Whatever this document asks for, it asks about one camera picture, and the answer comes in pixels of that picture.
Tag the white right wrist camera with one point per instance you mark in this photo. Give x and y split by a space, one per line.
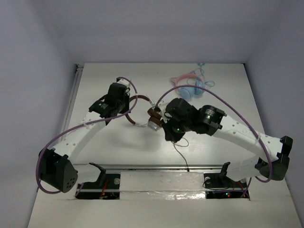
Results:
160 108

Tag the aluminium left side rail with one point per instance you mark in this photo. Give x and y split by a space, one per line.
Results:
72 97

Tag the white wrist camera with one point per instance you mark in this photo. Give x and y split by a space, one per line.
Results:
123 82
160 108

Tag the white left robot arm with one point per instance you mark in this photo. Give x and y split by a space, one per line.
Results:
55 162

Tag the brown silver headphones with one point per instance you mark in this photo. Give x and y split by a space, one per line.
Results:
154 121

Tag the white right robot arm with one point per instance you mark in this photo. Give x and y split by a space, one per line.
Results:
271 155

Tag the pink blue cat-ear headphones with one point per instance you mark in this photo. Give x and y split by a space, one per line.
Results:
187 92

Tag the aluminium front rail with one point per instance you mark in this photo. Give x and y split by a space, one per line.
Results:
133 167

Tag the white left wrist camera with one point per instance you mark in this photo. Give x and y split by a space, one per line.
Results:
123 82

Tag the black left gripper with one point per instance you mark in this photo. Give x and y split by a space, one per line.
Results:
124 104

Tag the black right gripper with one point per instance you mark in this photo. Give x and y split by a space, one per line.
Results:
170 134

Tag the aluminium rail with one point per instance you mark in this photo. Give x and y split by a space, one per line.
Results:
72 97
133 167

